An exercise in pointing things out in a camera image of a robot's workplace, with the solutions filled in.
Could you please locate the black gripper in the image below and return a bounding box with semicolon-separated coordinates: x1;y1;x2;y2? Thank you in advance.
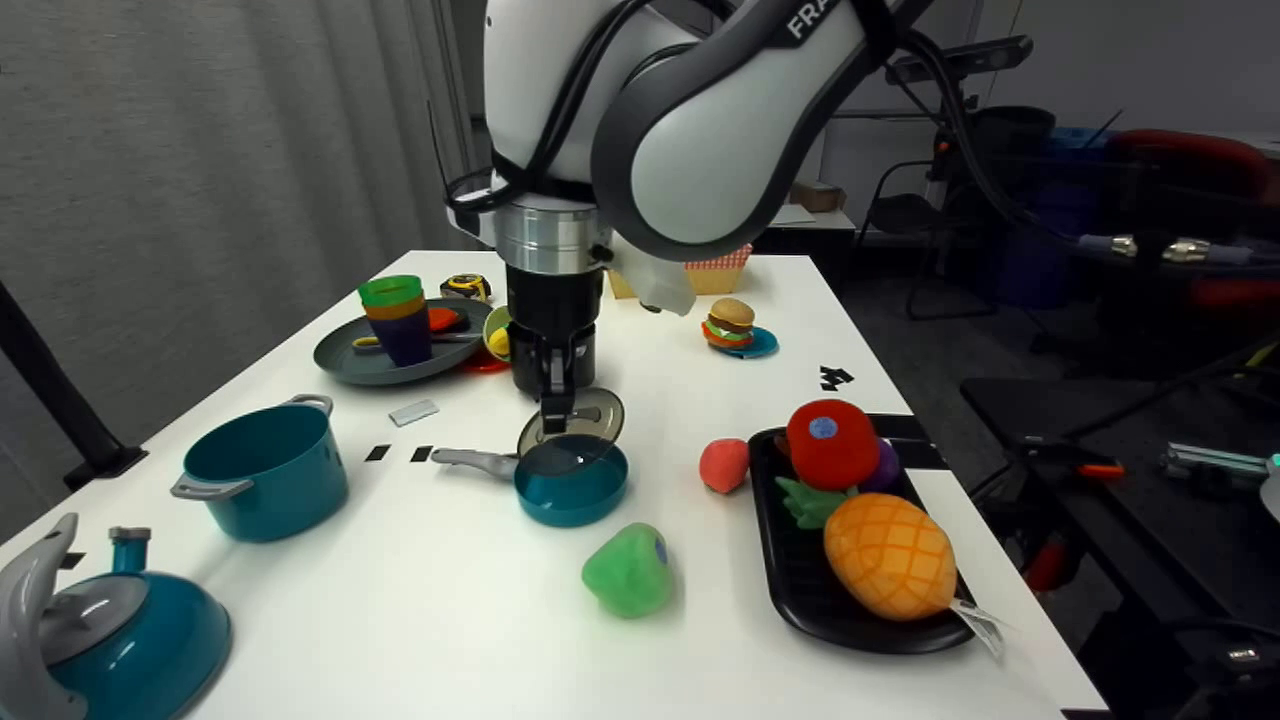
509;259;603;437

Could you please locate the black cooking pot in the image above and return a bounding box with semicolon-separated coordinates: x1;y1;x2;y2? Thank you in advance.
509;336;603;406

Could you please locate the teal frying pan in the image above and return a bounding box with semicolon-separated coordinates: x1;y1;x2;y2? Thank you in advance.
427;432;633;533

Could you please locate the small red plate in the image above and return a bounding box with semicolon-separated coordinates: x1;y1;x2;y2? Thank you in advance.
455;346;514;380

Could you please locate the yellow black tape measure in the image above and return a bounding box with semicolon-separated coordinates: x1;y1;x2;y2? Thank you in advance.
436;269;495;304

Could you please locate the clear plastic card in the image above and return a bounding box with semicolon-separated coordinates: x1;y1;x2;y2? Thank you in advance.
383;390;443;432

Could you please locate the toy hamburger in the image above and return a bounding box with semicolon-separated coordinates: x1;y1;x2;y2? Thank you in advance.
700;296;759;359

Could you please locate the purple plastic cup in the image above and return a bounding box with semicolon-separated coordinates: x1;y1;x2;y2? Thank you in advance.
370;315;436;371

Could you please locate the small red plush peach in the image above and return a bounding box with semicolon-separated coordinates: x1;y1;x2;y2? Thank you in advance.
695;437;755;499

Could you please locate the orange plastic cup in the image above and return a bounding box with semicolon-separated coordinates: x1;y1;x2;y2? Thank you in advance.
362;299;431;329

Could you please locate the small teal plate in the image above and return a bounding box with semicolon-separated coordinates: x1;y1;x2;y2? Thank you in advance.
714;323;784;363

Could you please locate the green plastic cup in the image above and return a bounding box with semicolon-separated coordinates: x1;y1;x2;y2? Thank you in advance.
354;273;427;311

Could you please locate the green plush pear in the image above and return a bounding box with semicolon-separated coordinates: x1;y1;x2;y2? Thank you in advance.
574;518;680;622

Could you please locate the gray round plate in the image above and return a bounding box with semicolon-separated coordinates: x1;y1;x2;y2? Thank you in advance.
307;290;495;390

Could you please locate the red plush apple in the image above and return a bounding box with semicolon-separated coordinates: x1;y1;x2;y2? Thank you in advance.
779;394;889;494

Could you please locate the black plastic tray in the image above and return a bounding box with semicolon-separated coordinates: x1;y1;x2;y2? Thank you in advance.
745;419;981;657

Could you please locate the purple plush eggplant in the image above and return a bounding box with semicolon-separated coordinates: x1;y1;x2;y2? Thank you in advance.
862;437;909;493

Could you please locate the orange plush pineapple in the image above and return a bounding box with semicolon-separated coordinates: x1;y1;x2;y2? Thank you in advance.
775;473;1013;669

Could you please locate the black office chair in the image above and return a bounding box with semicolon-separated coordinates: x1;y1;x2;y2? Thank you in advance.
862;155;970;320

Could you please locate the teal toy kettle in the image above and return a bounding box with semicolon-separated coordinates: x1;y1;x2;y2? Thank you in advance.
0;512;234;720

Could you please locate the black slanted stand leg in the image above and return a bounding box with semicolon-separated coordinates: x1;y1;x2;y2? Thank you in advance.
0;277;152;493

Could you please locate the black equipment cart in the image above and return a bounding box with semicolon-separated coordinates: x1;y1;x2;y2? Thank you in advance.
957;371;1280;720

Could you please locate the gray teal hand tool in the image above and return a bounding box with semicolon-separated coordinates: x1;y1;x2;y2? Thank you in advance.
1161;437;1280;489

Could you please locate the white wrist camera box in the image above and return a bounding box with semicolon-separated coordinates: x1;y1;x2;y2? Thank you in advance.
613;239;700;320

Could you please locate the teal pot with handles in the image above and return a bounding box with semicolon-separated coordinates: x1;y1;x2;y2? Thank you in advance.
166;390;351;547

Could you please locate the black camera bar on tripod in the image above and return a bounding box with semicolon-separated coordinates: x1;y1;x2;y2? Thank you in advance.
903;33;1040;164

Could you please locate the orange tool handle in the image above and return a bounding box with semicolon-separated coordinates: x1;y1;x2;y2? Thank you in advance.
1057;454;1133;489

